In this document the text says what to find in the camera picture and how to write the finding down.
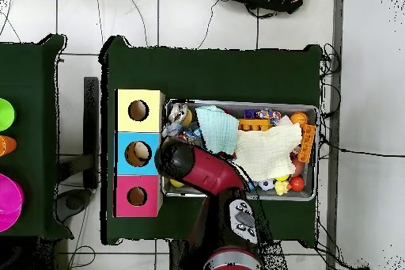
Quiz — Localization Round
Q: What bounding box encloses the black power cable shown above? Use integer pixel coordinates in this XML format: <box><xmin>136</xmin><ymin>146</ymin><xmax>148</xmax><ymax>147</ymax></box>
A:
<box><xmin>319</xmin><ymin>133</ymin><xmax>405</xmax><ymax>159</ymax></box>

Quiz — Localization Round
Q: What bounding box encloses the yellow rubber duck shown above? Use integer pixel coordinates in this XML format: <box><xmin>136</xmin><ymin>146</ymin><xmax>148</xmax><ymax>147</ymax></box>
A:
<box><xmin>273</xmin><ymin>179</ymin><xmax>293</xmax><ymax>197</ymax></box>

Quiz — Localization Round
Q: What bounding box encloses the dark green table cloth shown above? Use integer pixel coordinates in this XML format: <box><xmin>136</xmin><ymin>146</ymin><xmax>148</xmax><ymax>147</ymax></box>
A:
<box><xmin>98</xmin><ymin>34</ymin><xmax>324</xmax><ymax>246</ymax></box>

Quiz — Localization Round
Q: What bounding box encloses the wooden three-hole box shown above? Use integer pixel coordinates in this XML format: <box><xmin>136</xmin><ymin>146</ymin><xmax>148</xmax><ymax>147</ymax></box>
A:
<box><xmin>112</xmin><ymin>88</ymin><xmax>166</xmax><ymax>219</ymax></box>

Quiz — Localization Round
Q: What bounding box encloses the orange plastic grid tray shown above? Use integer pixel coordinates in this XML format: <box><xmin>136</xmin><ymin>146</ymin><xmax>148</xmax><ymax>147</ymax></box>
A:
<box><xmin>297</xmin><ymin>124</ymin><xmax>317</xmax><ymax>164</ymax></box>

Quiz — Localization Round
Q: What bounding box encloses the red-orange ball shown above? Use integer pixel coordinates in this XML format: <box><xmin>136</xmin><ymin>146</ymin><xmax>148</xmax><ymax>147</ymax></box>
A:
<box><xmin>289</xmin><ymin>176</ymin><xmax>305</xmax><ymax>192</ymax></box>

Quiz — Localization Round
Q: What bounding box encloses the cream muslin cloth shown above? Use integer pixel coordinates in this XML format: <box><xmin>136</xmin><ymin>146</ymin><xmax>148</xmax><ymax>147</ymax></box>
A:
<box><xmin>235</xmin><ymin>122</ymin><xmax>304</xmax><ymax>183</ymax></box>

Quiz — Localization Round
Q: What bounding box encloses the magenta plastic bowl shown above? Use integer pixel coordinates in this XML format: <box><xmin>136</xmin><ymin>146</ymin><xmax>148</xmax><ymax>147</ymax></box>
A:
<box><xmin>0</xmin><ymin>173</ymin><xmax>25</xmax><ymax>234</ymax></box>

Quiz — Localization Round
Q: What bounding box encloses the crushed drink can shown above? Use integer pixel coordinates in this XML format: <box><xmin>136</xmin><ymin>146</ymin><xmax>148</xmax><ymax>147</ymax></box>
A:
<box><xmin>168</xmin><ymin>102</ymin><xmax>191</xmax><ymax>125</ymax></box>

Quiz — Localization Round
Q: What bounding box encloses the orange plastic toy block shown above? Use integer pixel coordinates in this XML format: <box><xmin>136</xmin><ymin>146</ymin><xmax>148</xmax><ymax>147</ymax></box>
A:
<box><xmin>237</xmin><ymin>118</ymin><xmax>272</xmax><ymax>132</ymax></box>

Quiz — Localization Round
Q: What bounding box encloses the green-clothed side table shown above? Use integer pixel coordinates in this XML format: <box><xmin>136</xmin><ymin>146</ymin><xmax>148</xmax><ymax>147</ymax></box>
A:
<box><xmin>0</xmin><ymin>32</ymin><xmax>74</xmax><ymax>241</ymax></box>

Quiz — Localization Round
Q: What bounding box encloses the orange plastic cup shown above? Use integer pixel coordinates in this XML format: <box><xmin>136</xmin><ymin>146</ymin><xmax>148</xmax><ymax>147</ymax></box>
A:
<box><xmin>0</xmin><ymin>135</ymin><xmax>18</xmax><ymax>158</ymax></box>

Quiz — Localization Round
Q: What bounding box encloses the silver mesh bin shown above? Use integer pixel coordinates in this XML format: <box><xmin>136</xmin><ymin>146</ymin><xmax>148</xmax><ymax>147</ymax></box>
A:
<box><xmin>161</xmin><ymin>98</ymin><xmax>320</xmax><ymax>202</ymax></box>

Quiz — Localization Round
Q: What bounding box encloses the mint green muslin cloth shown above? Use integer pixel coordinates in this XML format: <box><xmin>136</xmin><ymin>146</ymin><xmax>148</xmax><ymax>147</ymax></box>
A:
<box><xmin>194</xmin><ymin>105</ymin><xmax>240</xmax><ymax>156</ymax></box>

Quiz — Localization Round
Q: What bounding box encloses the orange toy basketball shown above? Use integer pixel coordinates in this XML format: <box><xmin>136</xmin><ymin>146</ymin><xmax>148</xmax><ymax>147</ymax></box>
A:
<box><xmin>290</xmin><ymin>111</ymin><xmax>309</xmax><ymax>127</ymax></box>

